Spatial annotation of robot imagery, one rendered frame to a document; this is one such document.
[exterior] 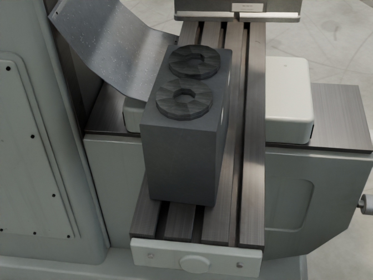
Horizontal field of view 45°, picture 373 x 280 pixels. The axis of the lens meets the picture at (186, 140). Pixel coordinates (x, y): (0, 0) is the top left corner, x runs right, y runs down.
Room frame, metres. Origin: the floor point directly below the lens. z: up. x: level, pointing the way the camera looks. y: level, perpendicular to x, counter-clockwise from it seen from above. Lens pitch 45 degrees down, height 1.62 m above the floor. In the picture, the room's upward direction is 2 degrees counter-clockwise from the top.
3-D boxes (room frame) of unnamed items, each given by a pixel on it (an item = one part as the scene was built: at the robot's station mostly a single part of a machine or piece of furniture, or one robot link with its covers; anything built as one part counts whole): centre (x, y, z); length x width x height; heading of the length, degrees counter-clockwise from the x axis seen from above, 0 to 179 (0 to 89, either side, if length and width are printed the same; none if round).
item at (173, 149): (0.59, -0.01, 1.08); 0.22 x 0.12 x 0.20; 168
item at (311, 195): (0.97, -0.12, 0.48); 0.80 x 0.30 x 0.60; 81
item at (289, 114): (0.98, -0.10, 0.84); 0.50 x 0.35 x 0.12; 81
